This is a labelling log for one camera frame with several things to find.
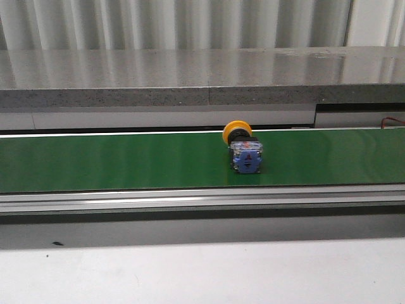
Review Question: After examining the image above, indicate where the yellow push button switch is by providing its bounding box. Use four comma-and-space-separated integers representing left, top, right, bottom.
222, 120, 263, 174

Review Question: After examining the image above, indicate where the grey stone countertop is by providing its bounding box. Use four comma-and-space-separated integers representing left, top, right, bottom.
1, 47, 404, 111

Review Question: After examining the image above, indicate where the green conveyor belt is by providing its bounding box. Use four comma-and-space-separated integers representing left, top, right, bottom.
1, 128, 404, 193

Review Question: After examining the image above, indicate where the white curtain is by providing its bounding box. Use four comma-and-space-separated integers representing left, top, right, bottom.
1, 1, 352, 50

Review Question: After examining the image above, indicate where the red black wire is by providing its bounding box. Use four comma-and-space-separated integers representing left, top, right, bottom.
381, 117, 405, 129

